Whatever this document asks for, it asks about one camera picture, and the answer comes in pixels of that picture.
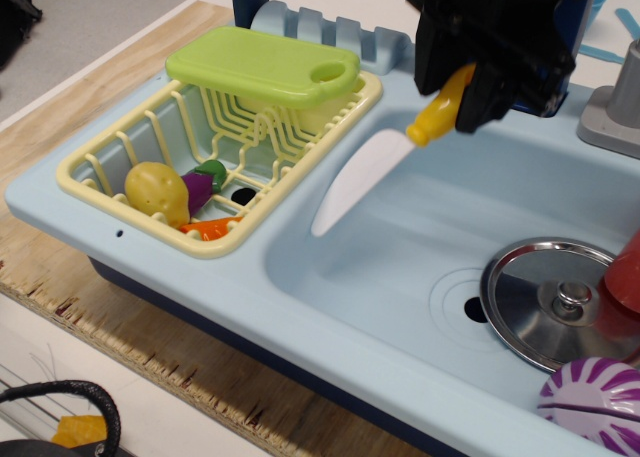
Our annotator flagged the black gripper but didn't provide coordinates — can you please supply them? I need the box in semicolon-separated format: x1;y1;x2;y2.
407;0;592;133

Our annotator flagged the green plastic cutting board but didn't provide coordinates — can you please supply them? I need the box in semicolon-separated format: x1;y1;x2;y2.
165;26;360;109

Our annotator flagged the wooden board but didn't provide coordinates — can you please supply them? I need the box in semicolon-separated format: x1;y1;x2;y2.
1;0;416;456

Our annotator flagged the grey toy faucet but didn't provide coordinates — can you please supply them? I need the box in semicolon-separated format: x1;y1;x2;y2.
577;40;640;159

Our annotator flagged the blue plastic cup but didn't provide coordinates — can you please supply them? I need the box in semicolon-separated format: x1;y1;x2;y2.
586;0;607;29

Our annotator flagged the light blue plastic spoon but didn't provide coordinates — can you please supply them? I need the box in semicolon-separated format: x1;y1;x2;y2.
579;8;639;64

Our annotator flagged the light blue toy sink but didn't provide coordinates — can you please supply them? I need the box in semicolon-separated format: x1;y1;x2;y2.
4;0;640;457

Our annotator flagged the steel pot lid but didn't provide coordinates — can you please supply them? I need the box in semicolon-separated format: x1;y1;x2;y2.
480;237;639;372

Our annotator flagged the dark blue sink backsplash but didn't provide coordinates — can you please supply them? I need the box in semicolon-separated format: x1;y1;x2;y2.
233;0;593;131

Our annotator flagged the purple toy eggplant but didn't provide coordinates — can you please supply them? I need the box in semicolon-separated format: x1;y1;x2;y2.
182;160;227;216

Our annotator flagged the red plastic cup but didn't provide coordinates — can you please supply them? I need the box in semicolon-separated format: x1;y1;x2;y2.
596;231;639;346

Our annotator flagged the cream dish drying rack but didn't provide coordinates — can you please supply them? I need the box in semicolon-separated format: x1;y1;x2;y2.
56;72;383;259

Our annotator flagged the orange toy carrot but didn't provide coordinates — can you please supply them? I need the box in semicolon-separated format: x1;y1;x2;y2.
179;217;243;241

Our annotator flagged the yellow toy potato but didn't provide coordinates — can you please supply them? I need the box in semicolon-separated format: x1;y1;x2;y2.
125;162;191;228

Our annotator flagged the purple white striped ball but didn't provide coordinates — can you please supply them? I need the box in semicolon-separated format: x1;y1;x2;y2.
537;357;639;456

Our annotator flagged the black bag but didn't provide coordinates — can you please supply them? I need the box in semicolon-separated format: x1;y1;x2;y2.
1;0;43;70

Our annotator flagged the yellow tape piece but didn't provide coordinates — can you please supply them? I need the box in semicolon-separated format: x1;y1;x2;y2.
51;415;107;449

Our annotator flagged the black braided cable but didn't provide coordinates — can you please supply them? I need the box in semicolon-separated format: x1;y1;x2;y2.
0;379;122;457

